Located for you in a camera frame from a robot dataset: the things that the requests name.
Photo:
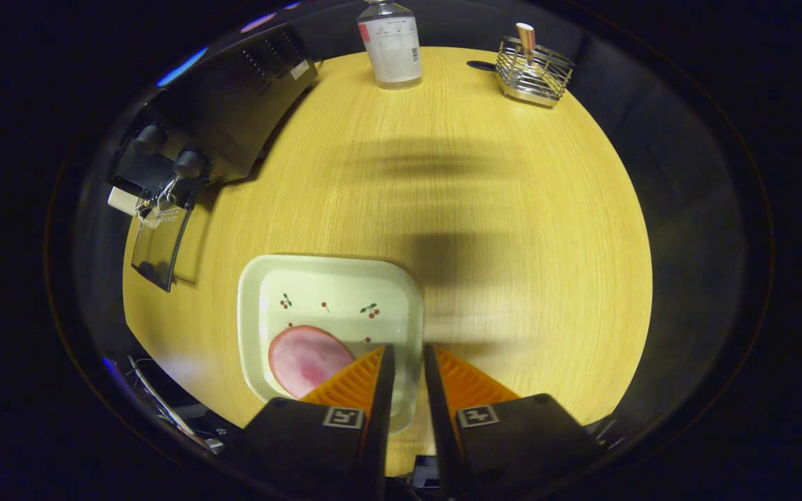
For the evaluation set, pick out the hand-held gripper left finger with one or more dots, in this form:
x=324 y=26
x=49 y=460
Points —
x=376 y=431

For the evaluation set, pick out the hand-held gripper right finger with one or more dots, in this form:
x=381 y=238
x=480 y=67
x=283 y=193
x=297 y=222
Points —
x=439 y=431

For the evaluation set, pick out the pink ham slice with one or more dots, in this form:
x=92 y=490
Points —
x=303 y=358

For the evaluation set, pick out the cream cherry print tray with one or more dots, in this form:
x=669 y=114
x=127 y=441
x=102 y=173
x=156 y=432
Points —
x=331 y=285

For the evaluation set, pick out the black toaster oven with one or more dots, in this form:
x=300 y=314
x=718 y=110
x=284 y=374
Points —
x=234 y=111

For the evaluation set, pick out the small black object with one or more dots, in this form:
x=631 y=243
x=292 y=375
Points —
x=481 y=66

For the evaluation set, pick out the clear bottle with white label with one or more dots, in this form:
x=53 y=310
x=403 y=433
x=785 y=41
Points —
x=390 y=49

